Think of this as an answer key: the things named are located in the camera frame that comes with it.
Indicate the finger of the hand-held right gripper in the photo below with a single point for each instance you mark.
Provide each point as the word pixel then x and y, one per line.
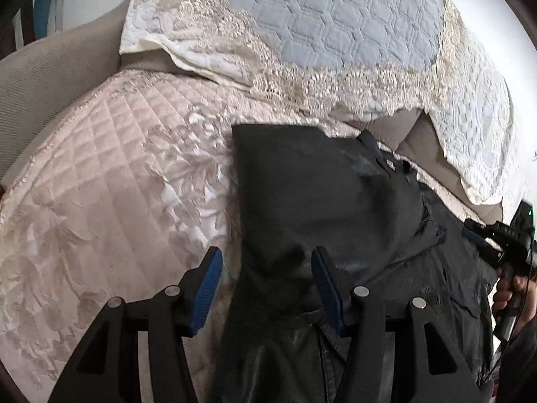
pixel 478 223
pixel 474 237

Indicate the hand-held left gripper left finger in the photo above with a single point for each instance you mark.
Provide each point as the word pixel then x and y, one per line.
pixel 207 289

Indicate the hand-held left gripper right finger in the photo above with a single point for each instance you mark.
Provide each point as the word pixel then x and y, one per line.
pixel 325 285

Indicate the black leather jacket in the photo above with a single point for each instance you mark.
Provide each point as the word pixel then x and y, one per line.
pixel 314 184

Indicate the person's right hand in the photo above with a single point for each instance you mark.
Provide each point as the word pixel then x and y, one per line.
pixel 501 298

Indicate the pink quilted bedspread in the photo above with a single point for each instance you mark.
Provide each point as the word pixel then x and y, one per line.
pixel 105 176

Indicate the blue white lace quilted cover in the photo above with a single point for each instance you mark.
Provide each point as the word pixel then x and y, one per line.
pixel 335 21

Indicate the beige sofa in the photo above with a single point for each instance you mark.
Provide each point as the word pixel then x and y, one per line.
pixel 63 63

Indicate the blue bar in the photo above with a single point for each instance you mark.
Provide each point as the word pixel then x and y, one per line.
pixel 42 8

